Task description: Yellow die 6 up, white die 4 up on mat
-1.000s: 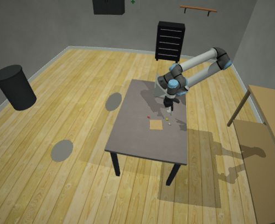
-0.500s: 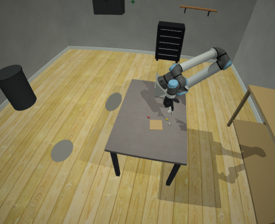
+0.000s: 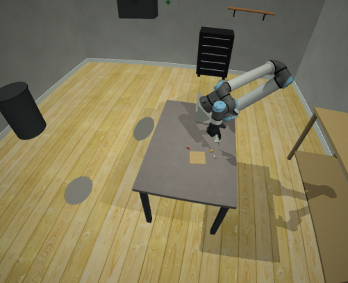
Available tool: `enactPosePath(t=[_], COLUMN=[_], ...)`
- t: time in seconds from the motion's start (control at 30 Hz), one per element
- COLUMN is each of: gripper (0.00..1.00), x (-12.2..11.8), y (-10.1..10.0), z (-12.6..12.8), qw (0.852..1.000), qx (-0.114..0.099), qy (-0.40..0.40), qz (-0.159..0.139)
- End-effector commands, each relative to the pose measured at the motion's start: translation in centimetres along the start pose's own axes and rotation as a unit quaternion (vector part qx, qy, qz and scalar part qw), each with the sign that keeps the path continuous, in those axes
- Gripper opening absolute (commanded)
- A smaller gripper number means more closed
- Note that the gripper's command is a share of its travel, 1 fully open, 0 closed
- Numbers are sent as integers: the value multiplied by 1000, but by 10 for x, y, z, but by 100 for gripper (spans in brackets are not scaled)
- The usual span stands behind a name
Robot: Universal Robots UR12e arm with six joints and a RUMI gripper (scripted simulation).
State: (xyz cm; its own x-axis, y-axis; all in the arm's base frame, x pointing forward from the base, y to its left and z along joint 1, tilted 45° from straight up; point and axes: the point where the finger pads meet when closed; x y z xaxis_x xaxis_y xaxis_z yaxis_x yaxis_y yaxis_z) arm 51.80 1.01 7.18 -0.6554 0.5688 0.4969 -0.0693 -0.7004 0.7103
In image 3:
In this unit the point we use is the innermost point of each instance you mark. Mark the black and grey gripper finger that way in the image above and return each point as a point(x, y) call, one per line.
point(218, 138)

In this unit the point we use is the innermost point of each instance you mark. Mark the tan mat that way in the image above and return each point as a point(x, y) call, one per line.
point(197, 157)

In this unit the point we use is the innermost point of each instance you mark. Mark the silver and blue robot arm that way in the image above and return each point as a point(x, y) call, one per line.
point(221, 103)

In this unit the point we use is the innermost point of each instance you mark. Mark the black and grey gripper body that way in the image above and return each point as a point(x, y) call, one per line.
point(212, 130)

